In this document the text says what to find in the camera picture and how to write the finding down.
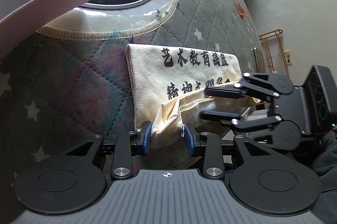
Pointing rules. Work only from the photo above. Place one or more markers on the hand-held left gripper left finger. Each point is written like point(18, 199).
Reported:
point(147, 138)

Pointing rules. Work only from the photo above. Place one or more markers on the bamboo rack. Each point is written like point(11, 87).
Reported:
point(270, 33)

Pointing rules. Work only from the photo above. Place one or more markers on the person's dark blue trousers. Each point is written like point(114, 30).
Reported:
point(326, 174)

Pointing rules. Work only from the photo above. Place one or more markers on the cream canvas shopping bag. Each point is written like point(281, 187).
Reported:
point(147, 76)

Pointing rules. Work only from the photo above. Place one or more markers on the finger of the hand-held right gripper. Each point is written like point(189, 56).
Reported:
point(223, 92)
point(221, 115)

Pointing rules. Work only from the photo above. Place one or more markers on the grey quilted table cover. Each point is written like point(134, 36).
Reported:
point(65, 76)

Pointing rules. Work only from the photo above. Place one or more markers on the wall socket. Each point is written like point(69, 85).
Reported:
point(287, 56)

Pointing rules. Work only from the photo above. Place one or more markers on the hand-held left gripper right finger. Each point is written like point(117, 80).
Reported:
point(189, 139)

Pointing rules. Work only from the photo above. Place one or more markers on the smartphone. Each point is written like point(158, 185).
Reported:
point(259, 60)

